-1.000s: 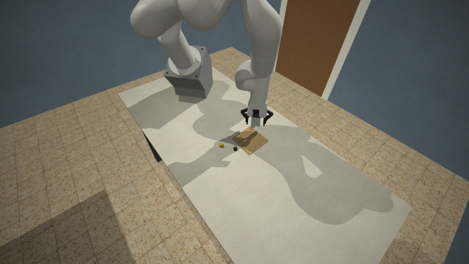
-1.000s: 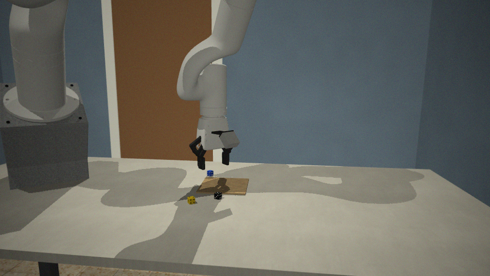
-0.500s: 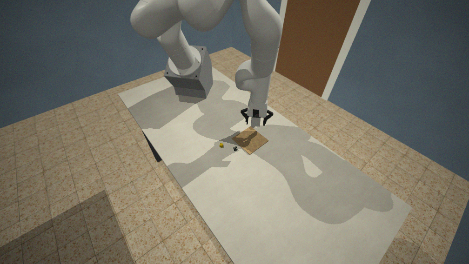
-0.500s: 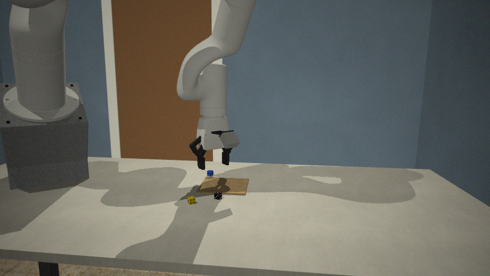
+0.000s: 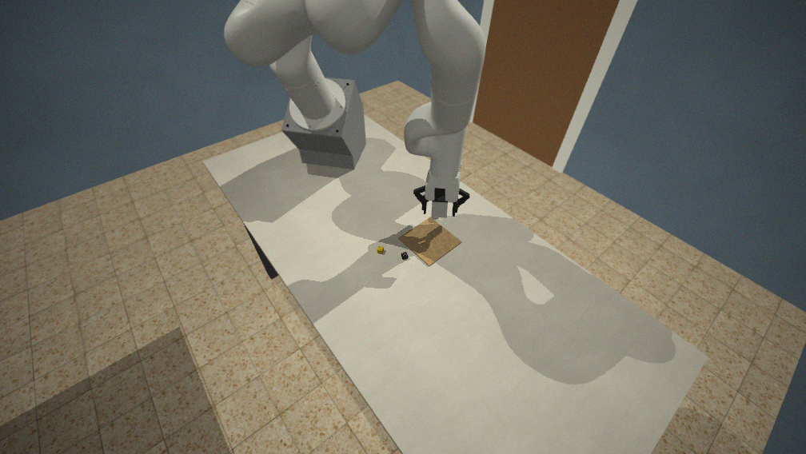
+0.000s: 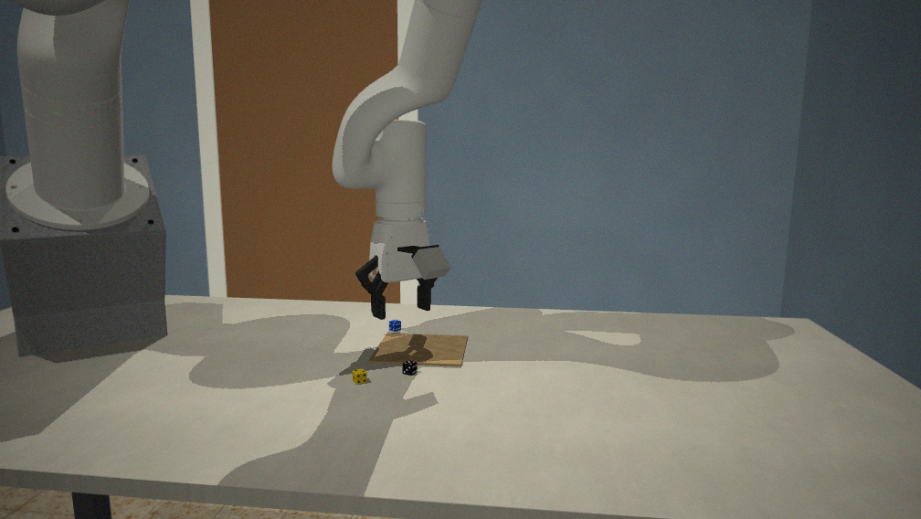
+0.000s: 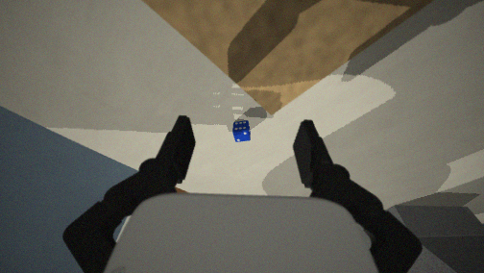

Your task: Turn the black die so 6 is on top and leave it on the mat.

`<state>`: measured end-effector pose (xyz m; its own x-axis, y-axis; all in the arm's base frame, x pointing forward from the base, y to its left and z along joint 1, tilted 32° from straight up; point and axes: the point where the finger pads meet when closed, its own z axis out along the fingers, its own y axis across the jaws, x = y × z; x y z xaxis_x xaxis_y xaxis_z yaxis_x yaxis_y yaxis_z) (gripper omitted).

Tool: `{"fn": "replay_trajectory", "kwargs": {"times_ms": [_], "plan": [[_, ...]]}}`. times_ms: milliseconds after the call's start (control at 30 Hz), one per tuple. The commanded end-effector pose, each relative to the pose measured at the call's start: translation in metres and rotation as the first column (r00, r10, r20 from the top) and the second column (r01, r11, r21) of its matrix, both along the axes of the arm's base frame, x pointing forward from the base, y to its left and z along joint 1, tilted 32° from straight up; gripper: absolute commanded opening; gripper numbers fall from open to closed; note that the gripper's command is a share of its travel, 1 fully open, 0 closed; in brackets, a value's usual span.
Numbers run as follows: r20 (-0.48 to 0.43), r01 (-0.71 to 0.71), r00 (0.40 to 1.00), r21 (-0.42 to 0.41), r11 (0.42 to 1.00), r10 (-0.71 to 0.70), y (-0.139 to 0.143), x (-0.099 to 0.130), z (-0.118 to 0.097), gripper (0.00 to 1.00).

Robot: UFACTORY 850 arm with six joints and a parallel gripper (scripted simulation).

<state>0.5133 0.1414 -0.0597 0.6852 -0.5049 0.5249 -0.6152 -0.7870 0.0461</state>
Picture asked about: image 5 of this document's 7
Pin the tan square mat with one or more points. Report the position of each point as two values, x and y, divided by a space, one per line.
430 241

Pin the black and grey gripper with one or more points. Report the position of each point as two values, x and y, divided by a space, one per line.
452 190

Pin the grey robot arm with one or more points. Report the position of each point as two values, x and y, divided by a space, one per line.
450 39

